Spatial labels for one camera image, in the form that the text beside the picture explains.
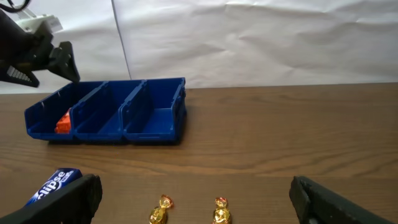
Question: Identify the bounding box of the gold candy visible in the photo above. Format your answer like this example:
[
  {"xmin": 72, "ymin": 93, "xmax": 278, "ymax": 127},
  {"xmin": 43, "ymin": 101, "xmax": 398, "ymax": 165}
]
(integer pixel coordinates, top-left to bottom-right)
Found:
[
  {"xmin": 212, "ymin": 196, "xmax": 233, "ymax": 224},
  {"xmin": 149, "ymin": 194, "xmax": 175, "ymax": 224}
]

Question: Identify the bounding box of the black cable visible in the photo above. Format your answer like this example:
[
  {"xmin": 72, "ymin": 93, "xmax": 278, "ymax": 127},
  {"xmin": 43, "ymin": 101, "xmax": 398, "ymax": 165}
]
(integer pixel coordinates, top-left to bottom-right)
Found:
[{"xmin": 0, "ymin": 0, "xmax": 32, "ymax": 14}]

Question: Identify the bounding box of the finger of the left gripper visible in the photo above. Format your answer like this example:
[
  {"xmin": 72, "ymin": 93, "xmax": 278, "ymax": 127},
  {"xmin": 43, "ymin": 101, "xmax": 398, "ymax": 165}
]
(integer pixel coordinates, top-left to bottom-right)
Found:
[
  {"xmin": 0, "ymin": 60, "xmax": 41, "ymax": 88},
  {"xmin": 46, "ymin": 40, "xmax": 81, "ymax": 83}
]

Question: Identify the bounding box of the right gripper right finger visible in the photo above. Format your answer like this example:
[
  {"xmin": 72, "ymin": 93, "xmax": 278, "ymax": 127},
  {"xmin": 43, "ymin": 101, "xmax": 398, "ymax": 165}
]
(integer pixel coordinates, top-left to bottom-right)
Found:
[{"xmin": 289, "ymin": 175, "xmax": 397, "ymax": 224}]

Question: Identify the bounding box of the blue candy pack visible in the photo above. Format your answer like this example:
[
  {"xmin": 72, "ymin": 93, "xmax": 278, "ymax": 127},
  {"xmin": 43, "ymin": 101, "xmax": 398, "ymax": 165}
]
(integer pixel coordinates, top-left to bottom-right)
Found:
[{"xmin": 24, "ymin": 167, "xmax": 83, "ymax": 207}]

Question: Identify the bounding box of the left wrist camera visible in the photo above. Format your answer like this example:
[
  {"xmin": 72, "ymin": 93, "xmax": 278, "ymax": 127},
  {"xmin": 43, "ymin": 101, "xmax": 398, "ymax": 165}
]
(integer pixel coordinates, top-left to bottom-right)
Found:
[{"xmin": 14, "ymin": 14, "xmax": 63, "ymax": 34}]

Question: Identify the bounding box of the blue tray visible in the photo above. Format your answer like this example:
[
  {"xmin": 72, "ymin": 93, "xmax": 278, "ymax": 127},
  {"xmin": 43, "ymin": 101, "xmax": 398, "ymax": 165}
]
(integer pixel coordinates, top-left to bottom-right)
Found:
[{"xmin": 24, "ymin": 77, "xmax": 187, "ymax": 144}]

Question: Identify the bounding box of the orange candy box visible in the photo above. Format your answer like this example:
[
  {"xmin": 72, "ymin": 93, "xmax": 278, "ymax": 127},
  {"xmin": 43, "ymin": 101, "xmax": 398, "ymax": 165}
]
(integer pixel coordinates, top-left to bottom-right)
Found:
[
  {"xmin": 60, "ymin": 108, "xmax": 73, "ymax": 125},
  {"xmin": 55, "ymin": 120, "xmax": 72, "ymax": 135}
]

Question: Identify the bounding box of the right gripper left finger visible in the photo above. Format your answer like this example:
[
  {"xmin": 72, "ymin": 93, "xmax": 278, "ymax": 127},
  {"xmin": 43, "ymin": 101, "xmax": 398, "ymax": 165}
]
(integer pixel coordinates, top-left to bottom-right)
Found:
[{"xmin": 0, "ymin": 173, "xmax": 103, "ymax": 224}]

